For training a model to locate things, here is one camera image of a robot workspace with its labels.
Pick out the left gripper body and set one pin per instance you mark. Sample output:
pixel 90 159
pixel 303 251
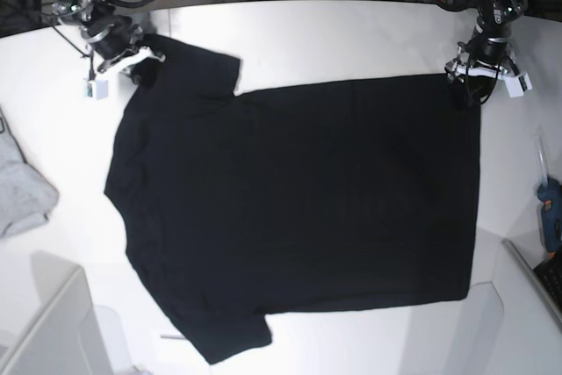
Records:
pixel 488 53

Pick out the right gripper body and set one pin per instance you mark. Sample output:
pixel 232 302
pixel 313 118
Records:
pixel 120 43

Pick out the black T-shirt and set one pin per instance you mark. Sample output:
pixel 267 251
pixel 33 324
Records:
pixel 327 197

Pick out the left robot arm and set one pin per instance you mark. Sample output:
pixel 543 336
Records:
pixel 499 12

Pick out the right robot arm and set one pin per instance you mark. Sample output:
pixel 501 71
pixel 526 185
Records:
pixel 82 13

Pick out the blue glue gun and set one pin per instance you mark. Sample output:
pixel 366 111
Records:
pixel 549 194

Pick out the grey cloth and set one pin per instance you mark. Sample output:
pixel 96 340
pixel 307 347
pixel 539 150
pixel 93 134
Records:
pixel 26 196

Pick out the black keyboard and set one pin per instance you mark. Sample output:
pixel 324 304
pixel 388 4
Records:
pixel 549 274

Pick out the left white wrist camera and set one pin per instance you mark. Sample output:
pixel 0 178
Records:
pixel 518 85

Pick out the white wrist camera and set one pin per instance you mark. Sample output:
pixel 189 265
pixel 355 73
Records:
pixel 518 85
pixel 97 89

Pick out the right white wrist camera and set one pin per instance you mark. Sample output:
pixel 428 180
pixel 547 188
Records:
pixel 97 89

